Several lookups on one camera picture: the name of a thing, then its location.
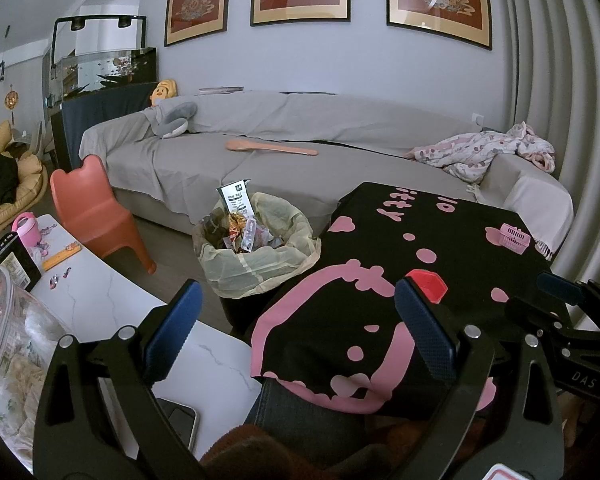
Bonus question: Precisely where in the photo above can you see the white fringed towel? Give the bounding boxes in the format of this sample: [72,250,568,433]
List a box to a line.
[502,172,576,261]

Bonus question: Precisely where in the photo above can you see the black box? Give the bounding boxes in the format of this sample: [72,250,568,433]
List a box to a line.
[0,232,44,294]

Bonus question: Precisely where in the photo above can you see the blue denim jeans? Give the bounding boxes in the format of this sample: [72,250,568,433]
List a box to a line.
[245,377,369,441]

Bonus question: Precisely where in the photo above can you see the white curtain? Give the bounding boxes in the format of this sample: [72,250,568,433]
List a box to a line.
[495,0,600,322]

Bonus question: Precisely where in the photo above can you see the wooden back scratcher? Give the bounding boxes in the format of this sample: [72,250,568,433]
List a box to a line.
[225,140,320,157]

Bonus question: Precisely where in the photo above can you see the brown fuzzy garment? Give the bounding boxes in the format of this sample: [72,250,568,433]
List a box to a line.
[200,422,386,480]

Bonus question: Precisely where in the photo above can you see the lantern wall decoration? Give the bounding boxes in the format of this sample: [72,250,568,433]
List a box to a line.
[4,82,20,124]

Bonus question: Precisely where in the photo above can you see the yellow ruler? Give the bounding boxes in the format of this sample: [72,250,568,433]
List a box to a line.
[42,241,81,271]

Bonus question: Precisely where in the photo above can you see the red hexagonal plastic container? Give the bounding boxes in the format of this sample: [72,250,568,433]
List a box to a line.
[406,269,449,304]

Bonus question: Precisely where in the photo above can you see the pink printed blanket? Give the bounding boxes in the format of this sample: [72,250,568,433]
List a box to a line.
[405,122,556,184]

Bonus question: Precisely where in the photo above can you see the orange plastic child chair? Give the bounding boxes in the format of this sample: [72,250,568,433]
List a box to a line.
[50,155,157,275]

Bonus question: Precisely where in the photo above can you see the black pink printed tablecloth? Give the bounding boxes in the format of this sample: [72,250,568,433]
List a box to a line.
[250,181,561,416]

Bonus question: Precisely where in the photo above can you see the glass fish tank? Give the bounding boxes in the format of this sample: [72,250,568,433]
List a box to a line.
[50,16,158,104]

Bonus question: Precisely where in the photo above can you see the red orange foil snack bag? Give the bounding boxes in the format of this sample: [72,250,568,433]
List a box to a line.
[227,211,253,241]

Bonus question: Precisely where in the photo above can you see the yellow bean bag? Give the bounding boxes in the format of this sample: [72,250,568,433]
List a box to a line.
[0,121,49,239]

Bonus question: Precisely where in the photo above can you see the white printed paper carton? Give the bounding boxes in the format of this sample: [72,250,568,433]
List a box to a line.
[216,178,254,226]

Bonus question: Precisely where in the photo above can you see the pink water bottle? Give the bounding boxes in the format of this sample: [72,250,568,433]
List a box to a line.
[12,212,40,250]

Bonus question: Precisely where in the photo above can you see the grey covered sofa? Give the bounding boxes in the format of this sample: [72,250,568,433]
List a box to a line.
[79,91,576,261]

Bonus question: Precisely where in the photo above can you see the clear plastic container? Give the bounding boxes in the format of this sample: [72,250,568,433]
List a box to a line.
[0,262,86,467]

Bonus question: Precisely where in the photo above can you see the dark smartphone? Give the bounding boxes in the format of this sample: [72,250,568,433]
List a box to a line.
[152,397,201,461]

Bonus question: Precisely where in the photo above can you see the narrow framed red picture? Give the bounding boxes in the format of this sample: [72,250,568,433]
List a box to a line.
[164,0,232,48]

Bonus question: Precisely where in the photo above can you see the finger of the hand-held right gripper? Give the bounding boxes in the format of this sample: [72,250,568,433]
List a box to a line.
[536,271,600,327]
[504,296,581,356]

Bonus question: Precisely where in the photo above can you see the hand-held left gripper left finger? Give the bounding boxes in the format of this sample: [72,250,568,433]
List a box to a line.
[32,279,205,480]

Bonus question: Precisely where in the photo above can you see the dark fish tank cabinet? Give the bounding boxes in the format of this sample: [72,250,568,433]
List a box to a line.
[50,81,159,171]

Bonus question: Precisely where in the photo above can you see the yellow plush toy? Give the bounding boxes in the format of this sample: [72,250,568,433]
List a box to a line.
[151,78,179,107]

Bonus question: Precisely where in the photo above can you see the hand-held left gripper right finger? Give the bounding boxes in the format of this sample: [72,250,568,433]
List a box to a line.
[394,277,566,480]

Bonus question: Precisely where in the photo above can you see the pink plastic basket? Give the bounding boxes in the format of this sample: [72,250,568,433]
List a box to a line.
[486,223,534,252]

